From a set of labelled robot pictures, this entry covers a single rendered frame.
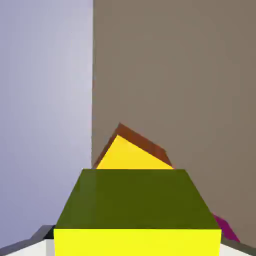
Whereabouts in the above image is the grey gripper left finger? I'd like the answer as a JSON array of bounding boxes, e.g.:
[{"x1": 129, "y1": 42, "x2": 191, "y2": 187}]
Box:
[{"x1": 0, "y1": 224, "x2": 57, "y2": 256}]

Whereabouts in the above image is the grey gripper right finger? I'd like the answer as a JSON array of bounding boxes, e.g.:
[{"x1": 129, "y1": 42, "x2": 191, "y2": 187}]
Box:
[{"x1": 219, "y1": 235, "x2": 256, "y2": 256}]

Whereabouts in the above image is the small yellow cube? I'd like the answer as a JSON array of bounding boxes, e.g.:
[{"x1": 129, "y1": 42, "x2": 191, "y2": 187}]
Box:
[{"x1": 53, "y1": 168, "x2": 222, "y2": 256}]

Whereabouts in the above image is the small magenta cube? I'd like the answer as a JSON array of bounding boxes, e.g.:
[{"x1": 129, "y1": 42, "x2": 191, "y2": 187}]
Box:
[{"x1": 211, "y1": 212, "x2": 241, "y2": 243}]

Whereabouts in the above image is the small orange cube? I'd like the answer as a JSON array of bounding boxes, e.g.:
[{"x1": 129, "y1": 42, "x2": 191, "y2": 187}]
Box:
[{"x1": 92, "y1": 122, "x2": 175, "y2": 170}]

